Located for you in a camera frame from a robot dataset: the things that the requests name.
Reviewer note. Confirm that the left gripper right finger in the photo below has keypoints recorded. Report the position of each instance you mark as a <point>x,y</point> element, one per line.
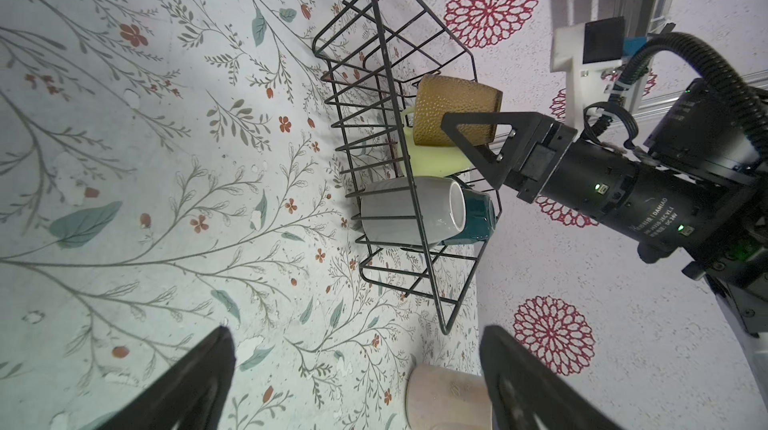
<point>526,394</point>

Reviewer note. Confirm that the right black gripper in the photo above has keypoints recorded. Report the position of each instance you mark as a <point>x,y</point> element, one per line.
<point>521,150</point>

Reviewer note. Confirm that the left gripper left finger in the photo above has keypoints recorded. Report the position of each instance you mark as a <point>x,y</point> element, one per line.
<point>190,395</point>

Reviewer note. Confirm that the dark green mug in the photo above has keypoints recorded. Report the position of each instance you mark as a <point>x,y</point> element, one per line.
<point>480,219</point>

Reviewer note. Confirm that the light green mug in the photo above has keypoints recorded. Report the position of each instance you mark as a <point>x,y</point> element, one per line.
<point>433,161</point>

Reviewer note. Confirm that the black wire dish rack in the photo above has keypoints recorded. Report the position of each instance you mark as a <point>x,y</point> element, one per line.
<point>376,53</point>

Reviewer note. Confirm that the pink purple mug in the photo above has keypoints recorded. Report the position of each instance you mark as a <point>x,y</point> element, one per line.
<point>441,398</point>

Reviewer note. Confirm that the cream grey mug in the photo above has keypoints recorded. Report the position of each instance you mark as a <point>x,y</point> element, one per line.
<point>404,211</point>

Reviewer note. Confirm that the amber glass cup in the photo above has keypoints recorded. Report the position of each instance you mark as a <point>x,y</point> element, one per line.
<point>439,95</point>

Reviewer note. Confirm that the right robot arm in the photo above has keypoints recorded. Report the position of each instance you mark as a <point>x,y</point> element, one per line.
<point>696,184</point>

